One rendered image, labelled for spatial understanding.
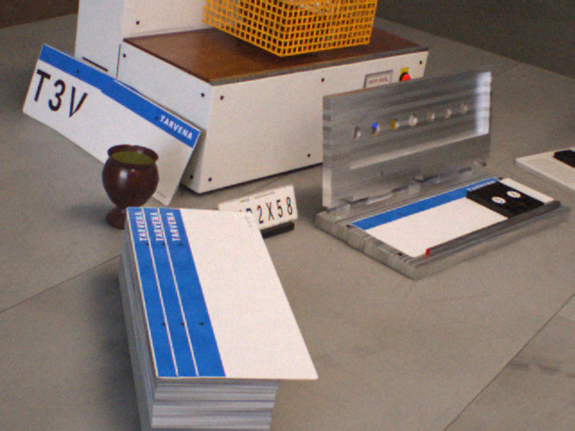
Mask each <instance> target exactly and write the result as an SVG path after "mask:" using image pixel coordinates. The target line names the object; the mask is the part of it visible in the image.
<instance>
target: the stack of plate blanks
mask: <svg viewBox="0 0 575 431"><path fill-rule="evenodd" d="M126 210H127V214H126V218H125V229H124V230H123V246H122V254H121V255H120V262H119V287H120V292H121V299H122V305H123V311H124V317H125V323H126V330H127V335H128V348H129V353H130V360H131V366H132V372H133V378H134V384H135V390H136V396H137V408H138V414H139V420H140V426H141V431H270V425H271V416H272V410H273V407H274V402H275V396H276V391H277V390H278V388H279V381H270V380H268V381H267V380H218V379H182V378H178V377H177V376H176V373H175V368H174V364H173V356H172V351H171V347H170V343H169V339H168V334H167V329H166V324H165V320H164V312H163V307H162V303H161V299H160V295H159V290H158V285H157V281H156V277H155V269H154V264H153V260H152V256H151V251H150V247H149V242H148V238H147V234H146V226H145V221H144V217H143V213H142V207H127V209H126Z"/></svg>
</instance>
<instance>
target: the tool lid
mask: <svg viewBox="0 0 575 431"><path fill-rule="evenodd" d="M492 77H493V66H490V65H482V66H474V67H469V68H464V69H459V70H455V71H450V72H445V73H441V74H435V75H427V76H423V77H418V78H413V79H408V80H403V81H399V82H394V83H389V84H380V85H376V86H371V87H367V88H362V89H357V90H352V91H347V92H338V93H334V94H329V95H324V96H323V207H336V206H338V205H339V199H343V198H345V200H348V201H356V200H359V199H362V198H367V203H364V204H366V205H368V204H372V203H375V202H377V201H380V200H384V199H387V198H390V197H391V196H392V195H393V194H392V189H398V188H400V187H403V186H407V185H410V184H411V179H412V178H415V180H427V179H430V178H435V177H436V178H437V179H438V180H437V181H435V182H434V183H440V182H442V181H445V180H451V179H453V178H456V177H458V170H461V169H463V168H466V167H470V166H473V160H476V161H477V162H483V163H484V162H488V161H489V160H490V148H491V102H492ZM462 103H463V104H464V111H463V113H462V114H461V112H460V107H461V105H462ZM446 106H447V116H446V117H444V110H445V108H446ZM429 110H430V113H431V118H430V120H429V122H428V121H427V114H428V111H429ZM411 114H413V118H414V120H413V123H412V125H411V126H410V124H409V120H410V116H411ZM393 118H395V123H396V124H395V128H394V130H392V129H391V123H392V120H393ZM374 123H376V125H377V131H376V133H375V134H374V135H373V134H372V127H373V124H374ZM354 128H357V130H358V135H357V137H356V139H353V137H352V132H353V130H354Z"/></svg>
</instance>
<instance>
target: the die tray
mask: <svg viewBox="0 0 575 431"><path fill-rule="evenodd" d="M564 150H571V151H573V152H575V147H572V148H567V149H562V150H558V151H553V152H549V153H544V154H536V155H531V156H527V157H522V158H517V159H516V160H515V163H514V165H515V166H517V167H518V168H520V169H522V170H524V171H526V172H529V173H531V174H533V175H535V176H536V177H538V178H540V179H542V180H544V181H546V182H548V183H550V184H552V185H554V186H555V187H557V188H559V189H562V190H564V191H566V192H568V193H570V194H571V195H573V196H575V169H574V168H572V167H570V166H569V165H567V164H565V163H562V162H560V161H558V160H556V159H554V158H553V153H554V152H559V151H564Z"/></svg>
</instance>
